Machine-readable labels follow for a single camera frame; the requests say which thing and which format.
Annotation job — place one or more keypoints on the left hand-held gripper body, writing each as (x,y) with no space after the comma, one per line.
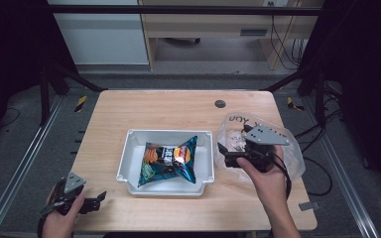
(74,181)

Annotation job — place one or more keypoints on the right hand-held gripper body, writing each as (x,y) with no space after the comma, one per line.
(264,137)

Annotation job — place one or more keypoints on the clear plastic bag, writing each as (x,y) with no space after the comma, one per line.
(294,158)

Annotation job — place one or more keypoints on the white plastic bin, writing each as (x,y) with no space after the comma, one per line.
(132,172)

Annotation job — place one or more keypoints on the blue and black chips bag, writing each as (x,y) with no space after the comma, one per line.
(167,162)

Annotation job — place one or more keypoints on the person's left hand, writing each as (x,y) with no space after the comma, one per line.
(58,228)

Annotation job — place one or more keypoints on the person's right hand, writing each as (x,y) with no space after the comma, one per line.
(271,188)

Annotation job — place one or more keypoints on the yellow and black tape strip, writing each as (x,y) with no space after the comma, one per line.
(292,104)
(81,103)

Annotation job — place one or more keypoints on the grey round table grommet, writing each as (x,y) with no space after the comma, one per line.
(220,103)

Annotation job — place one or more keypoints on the black metal stand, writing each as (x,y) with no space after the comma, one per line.
(319,95)
(44,95)

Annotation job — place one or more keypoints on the grey tape piece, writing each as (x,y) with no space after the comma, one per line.
(309,206)

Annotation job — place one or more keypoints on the white cabinet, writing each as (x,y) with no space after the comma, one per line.
(102,39)

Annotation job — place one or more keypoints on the aluminium floor rail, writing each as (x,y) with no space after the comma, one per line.
(23,165)
(340,172)

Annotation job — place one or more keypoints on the black horizontal frame bar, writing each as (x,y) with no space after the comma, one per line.
(178,10)

